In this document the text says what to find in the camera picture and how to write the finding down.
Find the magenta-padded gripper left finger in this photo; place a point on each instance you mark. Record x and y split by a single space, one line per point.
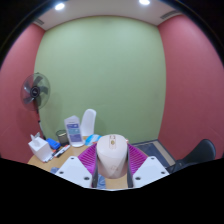
85 160

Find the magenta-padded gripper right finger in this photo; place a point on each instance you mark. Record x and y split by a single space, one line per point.
138 161

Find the pale pink computer mouse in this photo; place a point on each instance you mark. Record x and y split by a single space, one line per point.
112 156

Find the light blue packet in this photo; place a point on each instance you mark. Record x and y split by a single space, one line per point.
92 140

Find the black marker pen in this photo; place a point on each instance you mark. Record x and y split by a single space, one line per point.
62 150

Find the dark mesh pen cup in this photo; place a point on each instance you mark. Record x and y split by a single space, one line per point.
62 137

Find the red marker pen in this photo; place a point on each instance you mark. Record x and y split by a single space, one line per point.
52 156

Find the blue whiteboard eraser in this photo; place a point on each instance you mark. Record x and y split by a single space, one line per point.
53 144

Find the white tissue box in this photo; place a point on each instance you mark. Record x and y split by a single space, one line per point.
40 150

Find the black office chair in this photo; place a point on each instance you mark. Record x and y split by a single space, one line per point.
200 153

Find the black standing fan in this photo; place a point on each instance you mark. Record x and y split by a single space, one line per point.
35 90

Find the round ceiling light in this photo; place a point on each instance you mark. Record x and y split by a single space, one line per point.
144 2
59 6

